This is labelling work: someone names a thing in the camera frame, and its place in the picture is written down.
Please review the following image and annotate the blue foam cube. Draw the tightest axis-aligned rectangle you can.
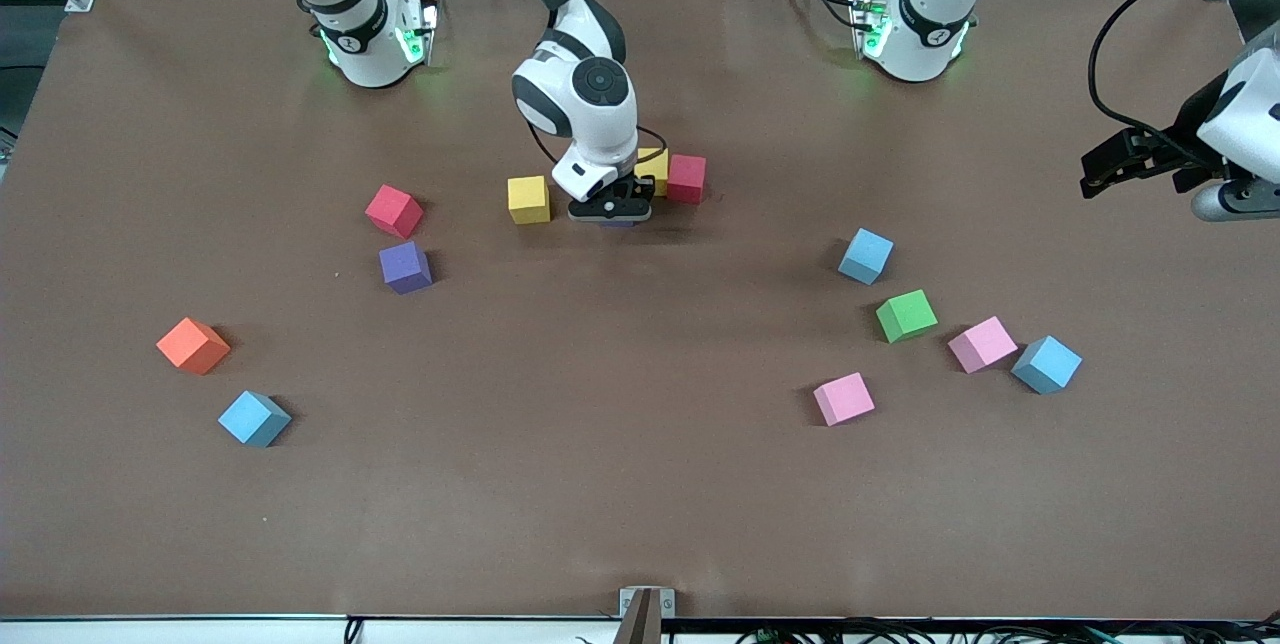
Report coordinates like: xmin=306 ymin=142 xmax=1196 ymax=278
xmin=1010 ymin=335 xmax=1084 ymax=396
xmin=837 ymin=228 xmax=895 ymax=286
xmin=217 ymin=390 xmax=293 ymax=449

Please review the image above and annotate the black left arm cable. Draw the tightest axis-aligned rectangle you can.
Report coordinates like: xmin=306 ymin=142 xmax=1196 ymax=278
xmin=1087 ymin=0 xmax=1280 ymax=170

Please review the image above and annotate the green foam cube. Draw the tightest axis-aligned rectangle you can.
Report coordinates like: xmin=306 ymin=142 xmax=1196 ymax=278
xmin=875 ymin=289 xmax=940 ymax=345

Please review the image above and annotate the pink foam cube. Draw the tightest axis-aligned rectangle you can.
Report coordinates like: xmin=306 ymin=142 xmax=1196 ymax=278
xmin=947 ymin=315 xmax=1019 ymax=375
xmin=812 ymin=371 xmax=876 ymax=428

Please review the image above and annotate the orange foam cube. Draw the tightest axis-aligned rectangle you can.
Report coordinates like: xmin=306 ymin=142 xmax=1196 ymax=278
xmin=156 ymin=317 xmax=232 ymax=376

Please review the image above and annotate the grey metal bracket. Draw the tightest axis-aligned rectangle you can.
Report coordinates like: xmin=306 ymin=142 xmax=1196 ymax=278
xmin=612 ymin=587 xmax=677 ymax=644

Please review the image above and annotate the red foam cube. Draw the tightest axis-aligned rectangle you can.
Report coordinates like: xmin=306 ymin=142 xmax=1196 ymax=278
xmin=667 ymin=154 xmax=708 ymax=205
xmin=364 ymin=184 xmax=425 ymax=240

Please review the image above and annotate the brown table cover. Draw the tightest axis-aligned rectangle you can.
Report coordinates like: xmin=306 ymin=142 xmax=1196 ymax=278
xmin=0 ymin=0 xmax=1280 ymax=622

